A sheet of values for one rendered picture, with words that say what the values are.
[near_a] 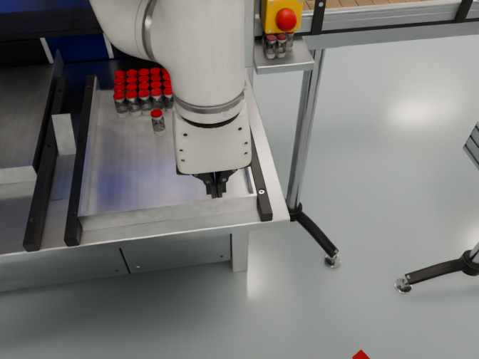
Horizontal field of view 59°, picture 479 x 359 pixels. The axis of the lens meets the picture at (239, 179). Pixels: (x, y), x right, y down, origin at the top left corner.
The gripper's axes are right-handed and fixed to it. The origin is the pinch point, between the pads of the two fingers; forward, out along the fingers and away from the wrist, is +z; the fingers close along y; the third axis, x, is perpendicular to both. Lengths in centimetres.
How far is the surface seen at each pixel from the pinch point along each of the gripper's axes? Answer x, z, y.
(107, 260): -35, 73, 35
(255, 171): -4.1, 2.5, -6.8
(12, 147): -17.8, 4.2, 34.0
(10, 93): -34, 4, 37
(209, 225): 3.8, 4.4, 1.7
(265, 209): 3.6, 2.4, -6.9
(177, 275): -37, 93, 14
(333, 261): -33, 91, -44
